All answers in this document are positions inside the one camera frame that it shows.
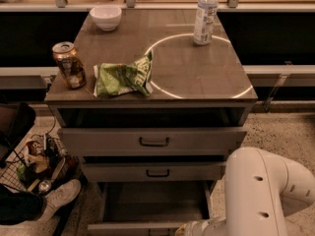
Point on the white sneaker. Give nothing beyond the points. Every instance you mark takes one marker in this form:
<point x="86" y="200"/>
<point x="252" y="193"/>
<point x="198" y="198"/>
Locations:
<point x="60" y="197"/>

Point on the green chip bag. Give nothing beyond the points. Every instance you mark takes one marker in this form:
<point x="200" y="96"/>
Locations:
<point x="117" y="79"/>

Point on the grey middle drawer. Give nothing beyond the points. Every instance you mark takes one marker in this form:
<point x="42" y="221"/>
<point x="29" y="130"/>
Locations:
<point x="149" y="172"/>

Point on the black wire basket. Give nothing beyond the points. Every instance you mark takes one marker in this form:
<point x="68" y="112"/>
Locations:
<point x="41" y="165"/>

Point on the grey drawer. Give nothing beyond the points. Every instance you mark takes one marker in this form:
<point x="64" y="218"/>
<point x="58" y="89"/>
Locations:
<point x="151" y="141"/>
<point x="151" y="208"/>
<point x="149" y="172"/>

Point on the grey top drawer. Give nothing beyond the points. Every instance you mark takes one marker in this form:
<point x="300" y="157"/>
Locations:
<point x="151" y="141"/>

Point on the grey drawer cabinet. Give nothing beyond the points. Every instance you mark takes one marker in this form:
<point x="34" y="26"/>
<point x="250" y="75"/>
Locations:
<point x="193" y="86"/>

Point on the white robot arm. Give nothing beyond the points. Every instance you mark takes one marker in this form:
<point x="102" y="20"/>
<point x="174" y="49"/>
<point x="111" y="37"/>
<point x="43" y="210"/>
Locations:
<point x="261" y="190"/>

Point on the clear plastic water bottle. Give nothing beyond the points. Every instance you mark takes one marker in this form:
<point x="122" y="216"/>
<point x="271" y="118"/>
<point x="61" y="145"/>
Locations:
<point x="204" y="21"/>

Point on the grey bottom drawer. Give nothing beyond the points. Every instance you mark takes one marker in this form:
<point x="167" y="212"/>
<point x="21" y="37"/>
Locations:
<point x="151" y="208"/>

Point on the brown soda can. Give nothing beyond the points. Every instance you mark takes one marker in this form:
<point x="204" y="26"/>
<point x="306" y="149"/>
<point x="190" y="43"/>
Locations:
<point x="69" y="64"/>

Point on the dark trouser leg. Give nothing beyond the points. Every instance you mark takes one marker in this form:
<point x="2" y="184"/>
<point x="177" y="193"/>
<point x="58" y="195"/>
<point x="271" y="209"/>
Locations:
<point x="16" y="208"/>

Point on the white ceramic bowl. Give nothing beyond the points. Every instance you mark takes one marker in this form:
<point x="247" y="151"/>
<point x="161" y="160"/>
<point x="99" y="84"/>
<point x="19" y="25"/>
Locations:
<point x="106" y="17"/>

